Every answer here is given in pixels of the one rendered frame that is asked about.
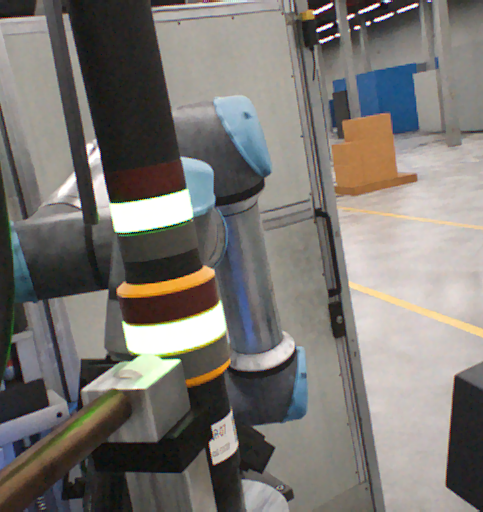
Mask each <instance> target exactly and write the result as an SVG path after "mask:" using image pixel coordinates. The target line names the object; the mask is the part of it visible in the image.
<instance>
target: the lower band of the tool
mask: <svg viewBox="0 0 483 512"><path fill-rule="evenodd" d="M203 266H204V265H203ZM214 276H215V272H214V269H212V268H209V267H207V266H204V267H203V268H202V269H201V271H199V272H196V273H194V274H191V275H189V276H186V277H181V278H178V279H174V280H168V281H163V282H158V284H149V285H128V284H126V282H125V281H124V282H123V284H122V285H121V286H119V287H118V289H117V294H118V295H121V297H126V298H141V297H149V296H152V295H159V294H165V293H171V292H175V291H179V290H183V289H188V288H191V287H194V286H198V285H200V283H203V282H205V281H207V280H209V279H210V278H213V277H214ZM219 304H220V301H219V302H218V304H216V305H215V306H214V307H212V308H209V309H207V310H205V312H202V313H200V314H196V315H193V316H190V317H186V318H181V319H177V320H172V321H166V322H159V324H147V325H136V324H128V323H126V321H124V324H125V325H127V326H130V327H157V326H165V325H172V324H173V323H176V322H181V321H186V320H189V319H193V318H196V317H200V316H202V315H205V314H207V313H209V312H212V310H214V309H215V308H217V307H218V306H219ZM224 332H226V329H224V331H223V332H222V333H221V334H220V335H218V336H217V338H215V339H213V340H210V341H208V342H206V343H203V344H200V345H196V346H193V347H190V348H186V349H185V350H181V351H176V352H169V353H161V354H149V355H154V356H167V355H175V354H180V353H184V352H189V351H193V349H196V348H200V347H203V346H206V345H208V344H210V343H213V342H215V341H217V340H218V339H220V337H221V336H222V335H223V334H224ZM230 362H231V357H230V359H229V360H228V361H227V362H226V364H224V365H223V366H221V367H220V368H218V369H216V370H214V371H211V372H208V373H206V374H203V376H200V377H196V378H192V379H188V380H185V383H186V388H190V387H194V385H197V384H201V383H204V382H207V381H209V380H211V379H214V378H216V377H218V376H219V374H221V373H222V372H223V371H224V370H226V369H227V368H228V366H229V365H230Z"/></svg>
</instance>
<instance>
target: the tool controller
mask: <svg viewBox="0 0 483 512"><path fill-rule="evenodd" d="M449 433H450V435H448V441H449V447H447V449H448V458H447V469H446V481H445V485H446V487H447V488H448V489H449V490H450V491H452V492H453V493H455V494H456V495H457V496H459V497H461V499H463V500H464V501H466V502H467V503H469V504H471V505H472V507H474V508H475V509H477V510H479V511H480V512H483V361H481V362H479V363H477V364H474V365H472V366H470V367H468V368H465V369H463V371H462V370H461V372H459V373H457V374H455V375H454V378H453V389H452V400H451V412H450V423H449Z"/></svg>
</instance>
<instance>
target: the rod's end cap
mask: <svg viewBox="0 0 483 512"><path fill-rule="evenodd" d="M162 362H163V359H161V358H159V357H157V356H154V355H149V354H145V355H141V356H139V357H137V358H136V360H134V361H132V362H131V363H129V364H128V365H127V366H125V367H123V368H122V369H120V371H119V372H117V373H116V374H115V375H114V376H112V377H119V378H134V377H136V376H145V375H146V374H147V373H149V371H151V370H152V369H153V368H155V367H156V366H157V365H158V364H161V363H162ZM119 378H117V379H119Z"/></svg>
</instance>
